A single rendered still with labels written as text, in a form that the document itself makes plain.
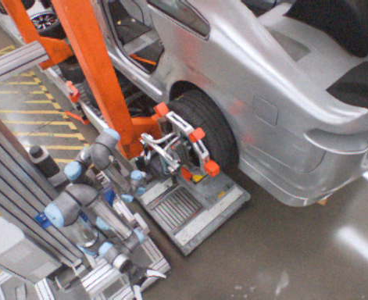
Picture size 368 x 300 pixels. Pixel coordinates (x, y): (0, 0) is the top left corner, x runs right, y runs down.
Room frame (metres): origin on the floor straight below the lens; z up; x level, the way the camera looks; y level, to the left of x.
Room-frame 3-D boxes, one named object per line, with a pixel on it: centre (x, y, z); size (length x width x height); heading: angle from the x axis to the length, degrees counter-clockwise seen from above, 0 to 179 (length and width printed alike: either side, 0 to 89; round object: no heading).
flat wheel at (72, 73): (3.58, 1.10, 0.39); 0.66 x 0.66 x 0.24
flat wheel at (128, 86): (2.95, 0.70, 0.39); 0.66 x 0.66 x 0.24
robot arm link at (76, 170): (1.30, 0.78, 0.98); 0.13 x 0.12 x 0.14; 151
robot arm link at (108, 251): (0.58, 0.44, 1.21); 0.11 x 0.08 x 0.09; 44
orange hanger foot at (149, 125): (1.96, 0.19, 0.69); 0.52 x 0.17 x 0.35; 122
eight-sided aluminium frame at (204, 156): (1.48, 0.00, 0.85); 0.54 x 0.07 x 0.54; 32
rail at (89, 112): (2.86, 1.12, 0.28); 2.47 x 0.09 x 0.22; 32
